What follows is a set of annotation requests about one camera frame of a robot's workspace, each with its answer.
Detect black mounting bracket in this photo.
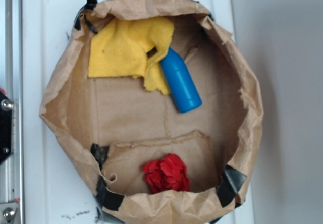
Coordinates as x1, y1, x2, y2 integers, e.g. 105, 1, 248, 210
0, 88, 14, 164

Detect yellow cloth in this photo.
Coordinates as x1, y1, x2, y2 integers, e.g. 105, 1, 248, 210
88, 17, 175, 95

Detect blue plastic bottle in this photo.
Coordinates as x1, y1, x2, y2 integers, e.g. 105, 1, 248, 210
160, 48, 202, 113

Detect brown paper bag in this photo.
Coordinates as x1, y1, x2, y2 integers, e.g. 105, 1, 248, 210
40, 0, 263, 223

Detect red paper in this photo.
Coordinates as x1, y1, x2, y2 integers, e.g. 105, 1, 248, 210
142, 153, 190, 194

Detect aluminium frame rail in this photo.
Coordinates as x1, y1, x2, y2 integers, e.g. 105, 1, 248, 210
1, 0, 25, 223

